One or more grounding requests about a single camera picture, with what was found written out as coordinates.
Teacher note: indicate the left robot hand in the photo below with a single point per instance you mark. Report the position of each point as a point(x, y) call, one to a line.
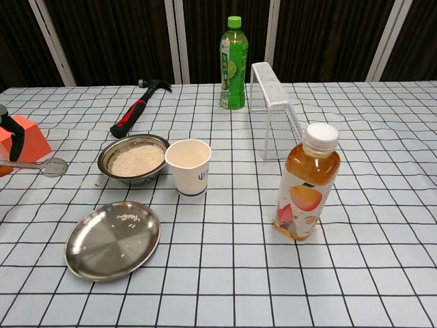
point(17, 143)

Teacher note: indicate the metal spoon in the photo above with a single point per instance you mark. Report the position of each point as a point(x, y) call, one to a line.
point(54, 167)

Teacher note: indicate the stainless steel bowl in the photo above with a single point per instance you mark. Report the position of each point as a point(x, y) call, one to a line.
point(109, 153)

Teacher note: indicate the white rice pile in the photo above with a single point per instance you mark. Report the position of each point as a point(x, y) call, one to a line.
point(138, 160)

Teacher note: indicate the white paper cup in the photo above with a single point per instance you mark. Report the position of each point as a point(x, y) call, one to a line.
point(191, 177)

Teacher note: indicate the orange foam block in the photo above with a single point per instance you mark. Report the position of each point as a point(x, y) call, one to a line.
point(35, 143)

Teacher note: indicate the black red claw hammer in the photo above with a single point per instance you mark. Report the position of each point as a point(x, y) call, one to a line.
point(133, 111)

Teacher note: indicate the stainless steel plate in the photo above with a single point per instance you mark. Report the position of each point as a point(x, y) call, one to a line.
point(109, 246)

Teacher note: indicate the green tea bottle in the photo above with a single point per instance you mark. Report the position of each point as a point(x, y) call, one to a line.
point(235, 85)

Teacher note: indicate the checked blue tablecloth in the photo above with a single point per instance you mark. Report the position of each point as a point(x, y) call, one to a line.
point(239, 273)

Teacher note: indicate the peach drink bottle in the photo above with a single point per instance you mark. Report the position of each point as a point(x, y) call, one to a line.
point(304, 198)

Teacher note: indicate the white partition frame post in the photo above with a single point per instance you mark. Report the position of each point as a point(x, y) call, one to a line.
point(172, 41)
point(389, 41)
point(273, 34)
point(51, 41)
point(182, 41)

